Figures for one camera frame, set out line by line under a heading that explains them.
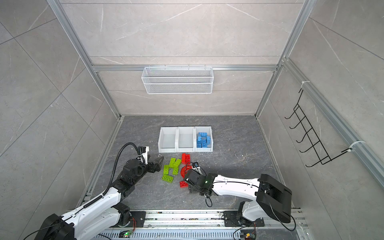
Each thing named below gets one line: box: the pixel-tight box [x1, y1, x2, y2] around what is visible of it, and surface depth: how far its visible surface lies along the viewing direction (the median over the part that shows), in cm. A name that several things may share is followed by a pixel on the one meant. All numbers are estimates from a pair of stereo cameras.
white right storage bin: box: [194, 126, 213, 153], surface depth 100 cm
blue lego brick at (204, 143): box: [202, 139, 207, 148], surface depth 102 cm
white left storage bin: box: [158, 126, 178, 153], surface depth 104 cm
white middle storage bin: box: [176, 126, 196, 153], surface depth 103 cm
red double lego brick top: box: [181, 153, 191, 165], surface depth 95 cm
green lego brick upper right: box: [172, 158, 182, 175], surface depth 92 cm
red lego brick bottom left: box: [179, 181, 189, 189], surface depth 86 cm
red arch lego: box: [180, 165, 193, 179], surface depth 91 cm
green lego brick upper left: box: [169, 157, 176, 168], surface depth 94 cm
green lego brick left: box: [163, 164, 170, 175], surface depth 92 cm
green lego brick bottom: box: [161, 174, 174, 183], surface depth 88 cm
